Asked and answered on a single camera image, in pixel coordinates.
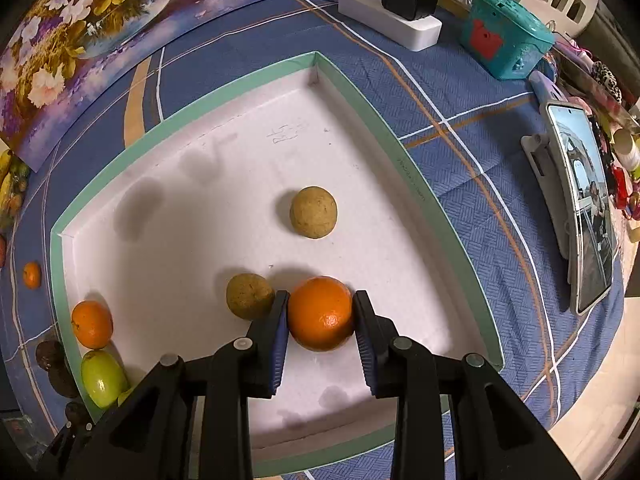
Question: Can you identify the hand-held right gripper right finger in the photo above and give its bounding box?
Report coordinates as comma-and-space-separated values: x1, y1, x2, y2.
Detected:
352, 289, 561, 480

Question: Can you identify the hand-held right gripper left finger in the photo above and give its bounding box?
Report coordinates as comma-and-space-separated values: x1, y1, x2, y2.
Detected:
75, 290, 292, 480

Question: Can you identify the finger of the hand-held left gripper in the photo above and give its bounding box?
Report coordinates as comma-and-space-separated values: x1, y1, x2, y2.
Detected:
47, 421, 98, 467

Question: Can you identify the small tan longan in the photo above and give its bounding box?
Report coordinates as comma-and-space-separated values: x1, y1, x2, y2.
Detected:
226, 273, 276, 321
290, 186, 338, 239

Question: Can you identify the white tray with green rim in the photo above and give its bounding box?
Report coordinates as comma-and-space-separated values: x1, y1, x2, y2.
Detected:
50, 51, 504, 478

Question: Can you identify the blue plaid tablecloth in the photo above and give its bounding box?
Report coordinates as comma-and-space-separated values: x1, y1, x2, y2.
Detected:
0, 0, 626, 480

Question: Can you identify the white phone stand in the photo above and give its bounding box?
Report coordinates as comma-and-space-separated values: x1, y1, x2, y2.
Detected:
520, 132, 573, 281

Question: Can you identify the smartphone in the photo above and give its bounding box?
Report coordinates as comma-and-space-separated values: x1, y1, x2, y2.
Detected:
545, 102, 617, 316

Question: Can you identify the clear plastic produce container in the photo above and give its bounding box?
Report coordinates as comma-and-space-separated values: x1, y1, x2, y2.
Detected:
5, 160, 32, 223

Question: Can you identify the lavender plastic toy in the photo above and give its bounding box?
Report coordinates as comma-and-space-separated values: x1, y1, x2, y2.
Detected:
530, 70, 571, 107

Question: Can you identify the white power strip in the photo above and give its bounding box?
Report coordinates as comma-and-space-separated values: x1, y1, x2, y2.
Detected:
338, 0, 443, 52

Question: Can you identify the white paper cup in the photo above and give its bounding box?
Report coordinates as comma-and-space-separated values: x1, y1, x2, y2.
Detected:
612, 127, 640, 168

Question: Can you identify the teal toy box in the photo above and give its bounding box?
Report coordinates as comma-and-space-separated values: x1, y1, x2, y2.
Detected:
460, 0, 556, 81

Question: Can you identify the leopard print item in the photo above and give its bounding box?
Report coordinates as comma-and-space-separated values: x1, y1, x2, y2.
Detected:
592, 62, 623, 103

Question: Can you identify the flower painting canvas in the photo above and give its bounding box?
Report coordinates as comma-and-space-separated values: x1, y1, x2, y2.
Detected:
0, 0, 326, 173

